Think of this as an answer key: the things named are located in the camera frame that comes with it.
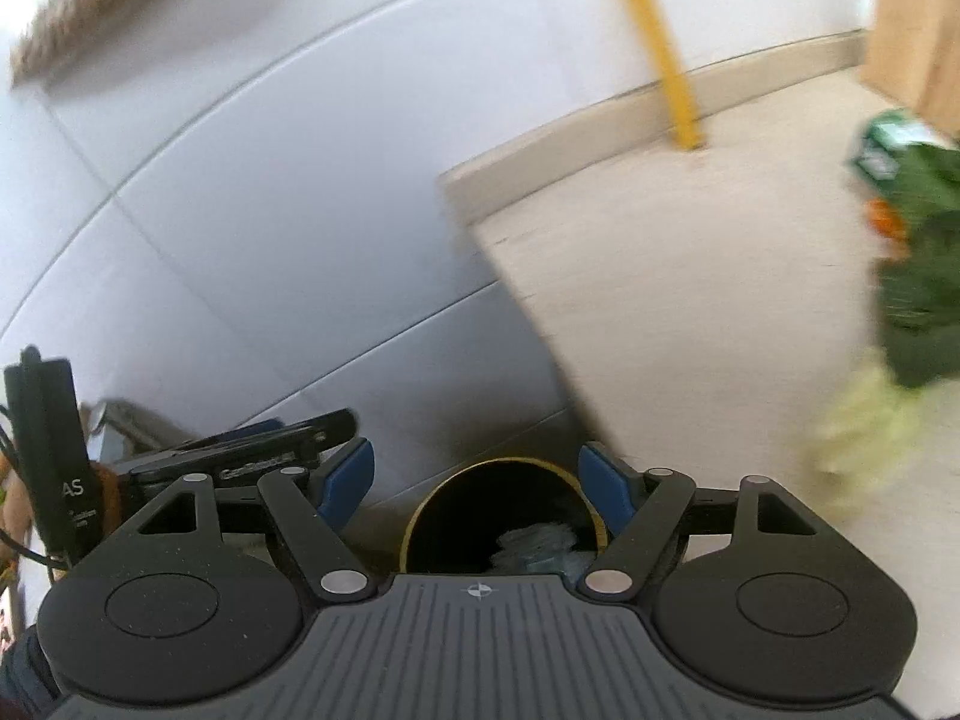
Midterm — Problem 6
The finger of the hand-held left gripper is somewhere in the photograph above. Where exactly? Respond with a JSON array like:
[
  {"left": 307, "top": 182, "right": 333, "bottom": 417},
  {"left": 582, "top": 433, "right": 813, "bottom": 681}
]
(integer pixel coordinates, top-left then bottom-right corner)
[{"left": 176, "top": 409, "right": 358, "bottom": 460}]

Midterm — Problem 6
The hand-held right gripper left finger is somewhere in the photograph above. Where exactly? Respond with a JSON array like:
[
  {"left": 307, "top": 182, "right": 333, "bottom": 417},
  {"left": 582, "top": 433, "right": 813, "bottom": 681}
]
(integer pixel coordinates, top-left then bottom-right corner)
[{"left": 135, "top": 437, "right": 380, "bottom": 605}]

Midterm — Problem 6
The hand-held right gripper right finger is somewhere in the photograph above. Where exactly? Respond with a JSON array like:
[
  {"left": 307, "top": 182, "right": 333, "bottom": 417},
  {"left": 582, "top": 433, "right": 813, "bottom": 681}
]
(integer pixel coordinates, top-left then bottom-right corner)
[{"left": 576, "top": 441, "right": 818, "bottom": 605}]

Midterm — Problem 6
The black trash bin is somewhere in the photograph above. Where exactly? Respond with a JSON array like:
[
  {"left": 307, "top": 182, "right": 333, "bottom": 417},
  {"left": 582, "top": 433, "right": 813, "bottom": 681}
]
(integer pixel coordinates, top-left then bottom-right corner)
[{"left": 401, "top": 457, "right": 608, "bottom": 586}]

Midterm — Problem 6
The green leafy vegetable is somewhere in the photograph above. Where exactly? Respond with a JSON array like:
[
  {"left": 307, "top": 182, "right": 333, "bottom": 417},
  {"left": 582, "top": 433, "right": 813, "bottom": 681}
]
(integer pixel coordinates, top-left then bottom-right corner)
[{"left": 870, "top": 142, "right": 960, "bottom": 391}]

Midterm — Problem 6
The orange peel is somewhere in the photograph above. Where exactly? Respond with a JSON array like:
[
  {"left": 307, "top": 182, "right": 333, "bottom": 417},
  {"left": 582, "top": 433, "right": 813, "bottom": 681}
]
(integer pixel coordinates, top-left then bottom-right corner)
[{"left": 866, "top": 199, "right": 912, "bottom": 241}]

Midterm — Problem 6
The green white carton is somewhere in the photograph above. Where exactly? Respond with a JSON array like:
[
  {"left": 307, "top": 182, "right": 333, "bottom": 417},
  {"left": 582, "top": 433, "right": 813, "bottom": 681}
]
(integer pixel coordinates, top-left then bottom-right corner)
[{"left": 844, "top": 109, "right": 938, "bottom": 188}]

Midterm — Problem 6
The stainless steel appliance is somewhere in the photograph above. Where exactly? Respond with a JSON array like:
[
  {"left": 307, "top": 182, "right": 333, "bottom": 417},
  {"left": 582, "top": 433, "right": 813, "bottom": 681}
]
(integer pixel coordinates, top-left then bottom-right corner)
[{"left": 79, "top": 399, "right": 188, "bottom": 458}]

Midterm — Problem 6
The pale cabbage leaf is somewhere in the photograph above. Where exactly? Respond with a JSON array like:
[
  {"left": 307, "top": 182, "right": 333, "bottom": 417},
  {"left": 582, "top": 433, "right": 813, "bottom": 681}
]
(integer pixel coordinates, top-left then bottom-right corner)
[{"left": 814, "top": 360, "right": 931, "bottom": 473}]

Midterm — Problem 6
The bag of grain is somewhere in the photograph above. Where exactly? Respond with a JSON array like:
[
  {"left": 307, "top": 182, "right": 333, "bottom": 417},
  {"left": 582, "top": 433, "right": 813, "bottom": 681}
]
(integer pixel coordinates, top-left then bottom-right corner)
[{"left": 7, "top": 0, "right": 188, "bottom": 87}]

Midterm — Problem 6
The yellow pipe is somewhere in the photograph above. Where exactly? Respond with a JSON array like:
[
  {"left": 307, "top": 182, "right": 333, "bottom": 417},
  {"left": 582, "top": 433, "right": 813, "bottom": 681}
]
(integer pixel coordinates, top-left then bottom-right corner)
[{"left": 604, "top": 0, "right": 706, "bottom": 151}]

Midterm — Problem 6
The wooden knife block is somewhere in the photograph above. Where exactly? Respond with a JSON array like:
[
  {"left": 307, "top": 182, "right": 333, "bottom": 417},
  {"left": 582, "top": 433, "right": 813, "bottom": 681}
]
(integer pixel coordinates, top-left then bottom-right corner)
[{"left": 859, "top": 0, "right": 960, "bottom": 140}]

